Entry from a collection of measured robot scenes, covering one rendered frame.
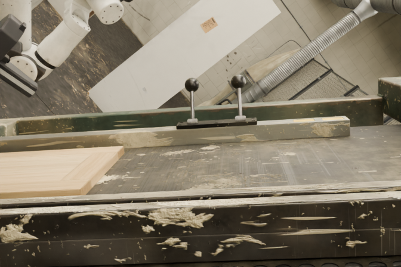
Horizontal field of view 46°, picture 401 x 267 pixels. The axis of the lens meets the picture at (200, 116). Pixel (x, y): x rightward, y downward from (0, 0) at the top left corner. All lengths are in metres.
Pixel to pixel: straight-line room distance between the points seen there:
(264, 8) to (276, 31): 4.51
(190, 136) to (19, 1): 0.51
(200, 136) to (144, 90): 3.71
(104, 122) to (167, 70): 3.36
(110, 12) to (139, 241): 0.70
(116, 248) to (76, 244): 0.05
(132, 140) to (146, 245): 0.63
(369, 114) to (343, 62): 8.15
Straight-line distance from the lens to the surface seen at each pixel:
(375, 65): 9.77
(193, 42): 4.72
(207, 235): 0.56
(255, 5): 4.72
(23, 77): 0.65
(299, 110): 1.39
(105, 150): 1.11
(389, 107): 1.39
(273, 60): 6.91
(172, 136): 1.16
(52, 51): 1.22
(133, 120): 1.42
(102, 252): 0.60
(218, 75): 9.24
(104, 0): 1.16
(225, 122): 1.15
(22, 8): 1.21
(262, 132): 1.15
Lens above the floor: 1.61
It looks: 10 degrees down
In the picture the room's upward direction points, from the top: 53 degrees clockwise
